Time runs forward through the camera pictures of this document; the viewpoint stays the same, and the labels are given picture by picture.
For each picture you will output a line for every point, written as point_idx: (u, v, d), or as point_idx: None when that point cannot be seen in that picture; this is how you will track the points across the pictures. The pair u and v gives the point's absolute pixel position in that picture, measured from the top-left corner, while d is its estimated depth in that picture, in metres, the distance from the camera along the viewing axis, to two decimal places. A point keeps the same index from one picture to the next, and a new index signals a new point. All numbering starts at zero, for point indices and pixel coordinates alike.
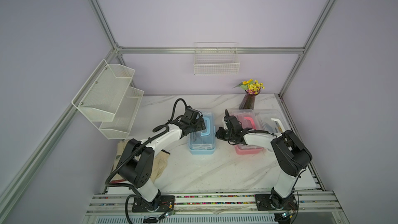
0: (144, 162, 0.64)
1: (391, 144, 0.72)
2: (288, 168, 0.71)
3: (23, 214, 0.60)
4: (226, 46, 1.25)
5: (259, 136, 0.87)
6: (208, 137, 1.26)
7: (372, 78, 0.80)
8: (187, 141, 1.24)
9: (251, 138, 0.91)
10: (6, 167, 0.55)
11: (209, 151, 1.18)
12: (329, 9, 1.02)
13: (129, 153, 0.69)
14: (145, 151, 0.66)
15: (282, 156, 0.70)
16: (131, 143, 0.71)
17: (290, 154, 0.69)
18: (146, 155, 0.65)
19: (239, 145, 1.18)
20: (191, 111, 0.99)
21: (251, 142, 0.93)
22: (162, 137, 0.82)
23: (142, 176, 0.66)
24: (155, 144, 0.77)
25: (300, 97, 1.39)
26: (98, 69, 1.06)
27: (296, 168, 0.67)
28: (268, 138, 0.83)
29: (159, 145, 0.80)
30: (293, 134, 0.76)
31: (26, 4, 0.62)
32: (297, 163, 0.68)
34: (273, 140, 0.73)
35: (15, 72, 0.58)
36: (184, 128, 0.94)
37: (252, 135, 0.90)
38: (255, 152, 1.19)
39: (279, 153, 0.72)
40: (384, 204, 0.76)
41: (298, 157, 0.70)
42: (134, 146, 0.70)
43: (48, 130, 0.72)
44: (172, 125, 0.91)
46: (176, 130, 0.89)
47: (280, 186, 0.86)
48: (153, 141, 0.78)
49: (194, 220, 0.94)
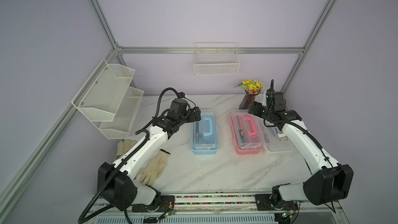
0: (121, 188, 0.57)
1: (391, 143, 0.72)
2: (312, 194, 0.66)
3: (24, 214, 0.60)
4: (226, 46, 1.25)
5: (307, 142, 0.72)
6: (210, 137, 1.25)
7: (372, 78, 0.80)
8: (189, 141, 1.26)
9: (293, 133, 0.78)
10: (6, 167, 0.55)
11: (212, 151, 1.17)
12: (329, 9, 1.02)
13: (104, 178, 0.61)
14: (119, 177, 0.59)
15: (316, 187, 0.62)
16: (104, 168, 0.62)
17: (329, 194, 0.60)
18: (121, 182, 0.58)
19: (239, 145, 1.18)
20: (177, 104, 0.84)
21: (289, 134, 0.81)
22: (140, 151, 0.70)
23: (124, 198, 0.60)
24: (131, 164, 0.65)
25: (300, 96, 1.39)
26: (98, 69, 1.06)
27: (321, 202, 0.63)
28: (314, 155, 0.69)
29: (138, 164, 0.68)
30: (351, 174, 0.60)
31: (26, 4, 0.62)
32: (327, 199, 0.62)
34: (323, 172, 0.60)
35: (15, 72, 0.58)
36: (170, 126, 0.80)
37: (298, 133, 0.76)
38: (256, 152, 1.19)
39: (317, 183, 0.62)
40: (384, 204, 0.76)
41: (333, 196, 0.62)
42: (108, 171, 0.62)
43: (48, 131, 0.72)
44: (154, 127, 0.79)
46: (160, 134, 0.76)
47: (286, 190, 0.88)
48: (129, 160, 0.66)
49: (194, 220, 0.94)
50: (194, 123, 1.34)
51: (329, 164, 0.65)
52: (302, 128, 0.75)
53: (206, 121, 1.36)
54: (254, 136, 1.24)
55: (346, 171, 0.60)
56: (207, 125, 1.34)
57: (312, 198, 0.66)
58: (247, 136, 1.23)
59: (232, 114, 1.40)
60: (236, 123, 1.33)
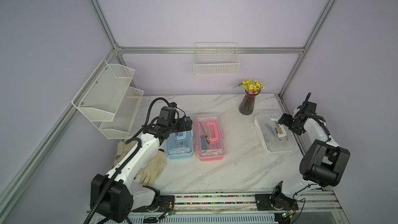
0: (117, 198, 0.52)
1: (391, 143, 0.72)
2: (302, 167, 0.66)
3: (24, 213, 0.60)
4: (226, 46, 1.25)
5: (317, 129, 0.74)
6: (186, 141, 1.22)
7: (371, 78, 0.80)
8: (166, 148, 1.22)
9: (309, 124, 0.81)
10: (6, 167, 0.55)
11: (187, 155, 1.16)
12: (328, 9, 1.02)
13: (98, 191, 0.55)
14: (115, 186, 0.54)
15: (307, 156, 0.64)
16: (97, 180, 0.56)
17: (317, 162, 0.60)
18: (116, 191, 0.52)
19: (200, 152, 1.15)
20: (167, 111, 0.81)
21: (307, 127, 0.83)
22: (134, 159, 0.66)
23: (122, 209, 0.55)
24: (126, 172, 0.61)
25: (300, 96, 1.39)
26: (98, 69, 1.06)
27: (307, 173, 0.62)
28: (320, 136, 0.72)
29: (132, 172, 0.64)
30: (346, 157, 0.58)
31: (26, 4, 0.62)
32: (313, 172, 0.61)
34: (317, 141, 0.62)
35: (15, 72, 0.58)
36: (161, 132, 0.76)
37: (313, 122, 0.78)
38: (218, 158, 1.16)
39: (310, 151, 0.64)
40: (384, 204, 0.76)
41: (322, 171, 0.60)
42: (102, 183, 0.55)
43: (47, 131, 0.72)
44: (145, 135, 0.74)
46: (152, 141, 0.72)
47: (287, 183, 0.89)
48: (123, 169, 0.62)
49: (193, 220, 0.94)
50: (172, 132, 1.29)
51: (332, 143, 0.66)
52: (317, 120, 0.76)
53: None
54: (215, 142, 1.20)
55: (343, 152, 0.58)
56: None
57: (301, 171, 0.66)
58: (209, 142, 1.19)
59: (197, 119, 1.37)
60: (200, 130, 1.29)
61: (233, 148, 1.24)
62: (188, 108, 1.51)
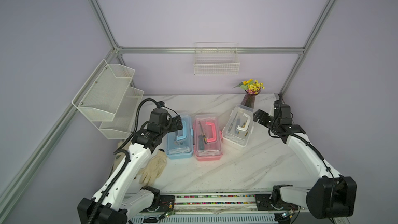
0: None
1: (391, 143, 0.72)
2: (314, 207, 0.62)
3: (24, 213, 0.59)
4: (226, 46, 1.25)
5: (309, 154, 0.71)
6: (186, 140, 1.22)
7: (371, 78, 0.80)
8: (165, 147, 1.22)
9: (294, 143, 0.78)
10: (6, 167, 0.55)
11: (187, 155, 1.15)
12: (329, 8, 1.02)
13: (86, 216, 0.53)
14: (102, 211, 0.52)
15: (318, 198, 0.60)
16: (84, 204, 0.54)
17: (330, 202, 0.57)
18: (104, 215, 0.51)
19: (197, 152, 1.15)
20: (157, 115, 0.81)
21: (290, 145, 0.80)
22: (122, 177, 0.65)
23: None
24: (113, 193, 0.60)
25: (300, 97, 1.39)
26: (98, 69, 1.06)
27: (323, 215, 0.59)
28: (315, 164, 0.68)
29: (122, 192, 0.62)
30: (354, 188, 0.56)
31: (26, 4, 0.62)
32: (329, 213, 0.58)
34: (323, 180, 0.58)
35: (15, 71, 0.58)
36: (152, 140, 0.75)
37: (299, 143, 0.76)
38: (216, 158, 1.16)
39: (318, 193, 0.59)
40: (384, 205, 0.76)
41: (337, 209, 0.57)
42: (89, 207, 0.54)
43: (47, 131, 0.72)
44: (134, 146, 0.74)
46: (141, 153, 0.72)
47: (286, 190, 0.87)
48: (111, 190, 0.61)
49: (193, 220, 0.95)
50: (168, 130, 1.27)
51: (330, 174, 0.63)
52: (304, 140, 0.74)
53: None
54: (213, 142, 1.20)
55: (350, 182, 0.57)
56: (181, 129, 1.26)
57: (315, 213, 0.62)
58: (206, 142, 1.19)
59: (195, 118, 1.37)
60: (198, 130, 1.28)
61: (233, 148, 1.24)
62: (188, 108, 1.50)
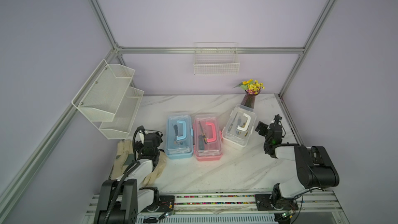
0: (130, 194, 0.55)
1: (391, 143, 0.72)
2: (303, 178, 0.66)
3: (23, 214, 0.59)
4: (226, 46, 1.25)
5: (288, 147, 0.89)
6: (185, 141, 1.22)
7: (371, 78, 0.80)
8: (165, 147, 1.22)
9: (280, 150, 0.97)
10: (6, 167, 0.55)
11: (187, 155, 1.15)
12: (328, 9, 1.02)
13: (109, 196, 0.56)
14: (126, 184, 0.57)
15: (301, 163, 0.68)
16: (106, 184, 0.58)
17: (311, 162, 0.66)
18: (129, 186, 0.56)
19: (197, 152, 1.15)
20: (151, 141, 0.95)
21: (279, 154, 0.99)
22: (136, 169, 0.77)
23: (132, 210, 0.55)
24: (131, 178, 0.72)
25: (300, 97, 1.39)
26: (98, 69, 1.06)
27: (311, 178, 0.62)
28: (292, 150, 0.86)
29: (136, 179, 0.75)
30: (325, 152, 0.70)
31: (26, 4, 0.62)
32: (316, 173, 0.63)
34: (297, 146, 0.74)
35: (13, 71, 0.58)
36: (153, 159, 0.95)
37: (282, 147, 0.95)
38: (216, 158, 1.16)
39: (299, 158, 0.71)
40: (384, 204, 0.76)
41: (322, 171, 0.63)
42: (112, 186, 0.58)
43: (48, 131, 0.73)
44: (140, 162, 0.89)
46: (147, 163, 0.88)
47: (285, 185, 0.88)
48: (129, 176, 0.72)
49: (193, 220, 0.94)
50: (168, 130, 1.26)
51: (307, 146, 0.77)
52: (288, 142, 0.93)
53: (180, 124, 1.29)
54: (213, 142, 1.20)
55: (320, 148, 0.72)
56: (181, 129, 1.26)
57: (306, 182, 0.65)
58: (206, 143, 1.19)
59: (196, 118, 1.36)
60: (198, 130, 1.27)
61: (233, 148, 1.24)
62: (188, 108, 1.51)
